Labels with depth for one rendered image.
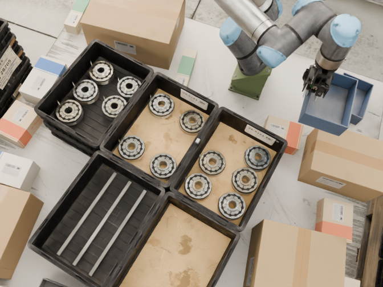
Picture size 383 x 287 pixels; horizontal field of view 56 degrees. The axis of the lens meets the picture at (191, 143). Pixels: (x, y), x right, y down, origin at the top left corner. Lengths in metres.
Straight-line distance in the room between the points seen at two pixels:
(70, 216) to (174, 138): 0.49
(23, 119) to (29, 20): 1.47
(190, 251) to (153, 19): 1.00
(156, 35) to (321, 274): 1.14
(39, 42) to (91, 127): 1.47
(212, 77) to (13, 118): 0.90
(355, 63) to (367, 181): 1.56
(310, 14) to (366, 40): 2.12
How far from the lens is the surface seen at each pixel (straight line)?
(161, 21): 1.70
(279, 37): 1.06
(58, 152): 1.66
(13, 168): 1.59
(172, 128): 1.49
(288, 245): 1.36
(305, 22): 1.08
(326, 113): 1.38
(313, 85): 1.18
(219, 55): 1.85
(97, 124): 1.53
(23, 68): 2.47
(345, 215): 1.60
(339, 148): 1.58
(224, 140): 1.49
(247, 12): 1.11
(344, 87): 1.45
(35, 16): 3.06
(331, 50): 1.08
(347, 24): 1.05
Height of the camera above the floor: 2.18
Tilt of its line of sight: 67 degrees down
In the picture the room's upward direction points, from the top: 9 degrees clockwise
